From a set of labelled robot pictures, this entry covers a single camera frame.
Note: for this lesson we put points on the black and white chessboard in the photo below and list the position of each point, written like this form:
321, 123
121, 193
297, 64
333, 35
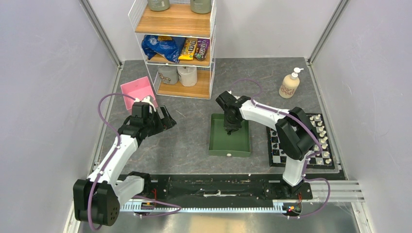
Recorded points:
276, 152

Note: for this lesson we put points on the white chess pieces row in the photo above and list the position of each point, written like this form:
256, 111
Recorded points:
324, 160

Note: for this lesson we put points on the green plastic tray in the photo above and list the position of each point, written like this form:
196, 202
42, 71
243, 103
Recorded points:
221, 144

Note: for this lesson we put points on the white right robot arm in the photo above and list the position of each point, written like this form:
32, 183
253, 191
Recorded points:
296, 134

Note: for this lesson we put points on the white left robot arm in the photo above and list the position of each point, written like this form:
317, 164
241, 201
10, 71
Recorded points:
99, 197

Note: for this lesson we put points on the cream soap pump bottle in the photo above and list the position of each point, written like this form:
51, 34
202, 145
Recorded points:
290, 83

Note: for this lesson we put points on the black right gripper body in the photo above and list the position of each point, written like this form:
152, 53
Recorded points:
229, 123

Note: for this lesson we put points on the green jar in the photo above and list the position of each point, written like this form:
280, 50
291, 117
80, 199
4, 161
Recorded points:
201, 6
158, 5

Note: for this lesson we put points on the yellow candy bag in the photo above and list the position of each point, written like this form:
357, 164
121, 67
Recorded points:
188, 49

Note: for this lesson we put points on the white toilet paper roll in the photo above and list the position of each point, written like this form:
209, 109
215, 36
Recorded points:
187, 76

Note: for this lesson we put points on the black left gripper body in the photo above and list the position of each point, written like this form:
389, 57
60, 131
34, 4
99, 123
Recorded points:
154, 124

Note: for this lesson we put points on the white wire wooden shelf rack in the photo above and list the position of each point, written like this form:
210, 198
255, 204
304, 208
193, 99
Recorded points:
178, 21

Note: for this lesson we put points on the grey patterned mug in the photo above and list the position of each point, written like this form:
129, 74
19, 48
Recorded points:
168, 74

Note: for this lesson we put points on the blue snack bag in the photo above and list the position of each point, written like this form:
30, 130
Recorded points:
168, 47

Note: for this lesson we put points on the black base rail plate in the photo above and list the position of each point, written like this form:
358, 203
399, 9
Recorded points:
230, 189

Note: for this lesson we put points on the green jar right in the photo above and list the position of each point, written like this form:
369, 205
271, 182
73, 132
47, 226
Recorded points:
201, 6

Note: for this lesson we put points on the pink plastic box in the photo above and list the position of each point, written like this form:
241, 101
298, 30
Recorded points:
139, 88

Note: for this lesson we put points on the green jar left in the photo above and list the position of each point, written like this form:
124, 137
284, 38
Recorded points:
158, 5

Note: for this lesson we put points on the brown candy bag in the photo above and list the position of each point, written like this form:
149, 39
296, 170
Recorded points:
201, 49

